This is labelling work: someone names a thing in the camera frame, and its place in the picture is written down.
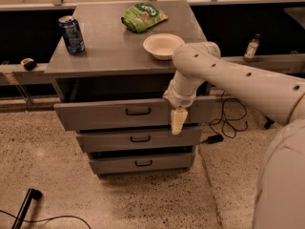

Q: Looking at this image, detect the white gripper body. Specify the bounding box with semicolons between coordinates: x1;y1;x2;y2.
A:
163;79;197;109

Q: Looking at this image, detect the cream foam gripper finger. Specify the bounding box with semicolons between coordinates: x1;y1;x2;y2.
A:
171;108;188;135

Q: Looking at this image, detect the grey top drawer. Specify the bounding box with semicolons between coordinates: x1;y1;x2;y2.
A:
53;94;218;132

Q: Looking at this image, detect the grey drawer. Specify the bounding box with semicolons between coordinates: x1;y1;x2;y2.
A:
76;126;201;153
90;152;194;175
53;94;218;132

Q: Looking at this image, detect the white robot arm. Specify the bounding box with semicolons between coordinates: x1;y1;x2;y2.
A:
164;42;305;229

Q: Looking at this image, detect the grey middle drawer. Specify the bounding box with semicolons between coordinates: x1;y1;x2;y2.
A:
76;126;201;153

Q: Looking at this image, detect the grey drawer cabinet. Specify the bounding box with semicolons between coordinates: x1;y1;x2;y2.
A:
46;0;215;161

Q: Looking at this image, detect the grey bottom drawer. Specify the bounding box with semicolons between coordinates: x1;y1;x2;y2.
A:
90;152;194;175

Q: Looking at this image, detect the white bowl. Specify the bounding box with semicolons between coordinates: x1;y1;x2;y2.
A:
143;33;184;60

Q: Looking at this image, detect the green chip bag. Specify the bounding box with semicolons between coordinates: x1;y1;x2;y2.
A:
121;2;168;33

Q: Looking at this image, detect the small clear bottle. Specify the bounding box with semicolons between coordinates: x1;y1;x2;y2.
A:
243;33;260;62

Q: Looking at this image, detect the blue soda can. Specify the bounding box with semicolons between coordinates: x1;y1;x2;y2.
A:
58;15;85;54

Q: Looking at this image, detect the black yellow tape measure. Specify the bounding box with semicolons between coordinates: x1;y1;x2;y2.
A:
20;58;37;71

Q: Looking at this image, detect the black stand leg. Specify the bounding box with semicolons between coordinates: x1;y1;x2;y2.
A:
11;188;43;229

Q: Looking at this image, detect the grey metal rail shelf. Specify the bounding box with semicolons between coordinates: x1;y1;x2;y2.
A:
0;53;305;86

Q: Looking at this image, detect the thin black floor cable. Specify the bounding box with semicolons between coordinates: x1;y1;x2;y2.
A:
0;209;92;229

